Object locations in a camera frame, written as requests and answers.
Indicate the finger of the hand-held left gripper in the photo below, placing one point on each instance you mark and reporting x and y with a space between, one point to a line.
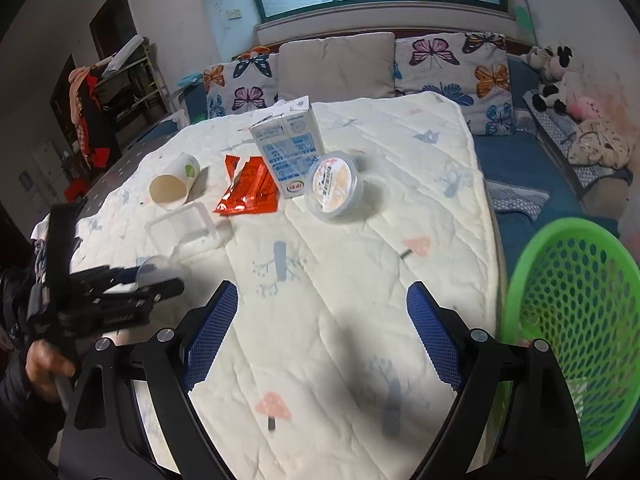
135 302
107 277

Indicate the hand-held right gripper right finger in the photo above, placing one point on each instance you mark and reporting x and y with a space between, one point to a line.
435 335

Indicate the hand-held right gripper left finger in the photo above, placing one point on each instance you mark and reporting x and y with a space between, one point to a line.
212 330

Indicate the clear plastic cup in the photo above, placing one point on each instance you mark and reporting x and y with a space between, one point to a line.
156 269

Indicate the green plastic basket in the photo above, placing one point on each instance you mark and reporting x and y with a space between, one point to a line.
585 320

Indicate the person's left forearm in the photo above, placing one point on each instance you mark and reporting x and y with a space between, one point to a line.
20 410

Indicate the person's left hand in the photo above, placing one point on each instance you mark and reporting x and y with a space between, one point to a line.
47 367

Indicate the red box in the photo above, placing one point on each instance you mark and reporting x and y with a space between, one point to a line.
76 190

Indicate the clear plastic tray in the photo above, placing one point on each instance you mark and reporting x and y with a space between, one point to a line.
200 227

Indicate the white quilted printed blanket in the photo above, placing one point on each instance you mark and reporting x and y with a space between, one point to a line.
340 280

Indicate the paper cup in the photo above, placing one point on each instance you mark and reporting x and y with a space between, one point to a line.
172 185

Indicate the orange snack packet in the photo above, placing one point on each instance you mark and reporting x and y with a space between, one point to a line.
247 190

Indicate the hanging red orange clothes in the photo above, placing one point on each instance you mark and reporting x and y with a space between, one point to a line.
92 120

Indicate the round white lidded tub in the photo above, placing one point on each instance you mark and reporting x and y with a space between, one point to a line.
332 187

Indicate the blue sofa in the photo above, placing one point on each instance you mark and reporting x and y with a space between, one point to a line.
520 175

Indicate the metal shelf rack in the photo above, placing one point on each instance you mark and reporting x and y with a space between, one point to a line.
132 95

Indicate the white milk carton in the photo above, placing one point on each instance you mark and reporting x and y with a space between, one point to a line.
290 150

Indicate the teal cloth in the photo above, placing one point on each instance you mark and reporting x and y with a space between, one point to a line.
190 80

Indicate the small butterfly print cushion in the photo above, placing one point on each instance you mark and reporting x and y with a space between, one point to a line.
240 85

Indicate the dark doorway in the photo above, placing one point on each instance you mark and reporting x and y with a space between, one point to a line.
115 20

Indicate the spotted cream cloth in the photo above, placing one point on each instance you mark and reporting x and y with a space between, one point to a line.
600 142

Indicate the large butterfly print cushion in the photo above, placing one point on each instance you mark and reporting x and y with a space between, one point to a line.
450 75

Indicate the pink plush toy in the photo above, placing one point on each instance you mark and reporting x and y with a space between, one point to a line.
587 106

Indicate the black and white plush toy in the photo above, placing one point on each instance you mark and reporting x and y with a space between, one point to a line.
550 77

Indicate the plain grey cushion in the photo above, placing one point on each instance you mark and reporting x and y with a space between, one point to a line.
335 67

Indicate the colourful pinwheel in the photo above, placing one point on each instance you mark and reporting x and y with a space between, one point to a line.
517 0

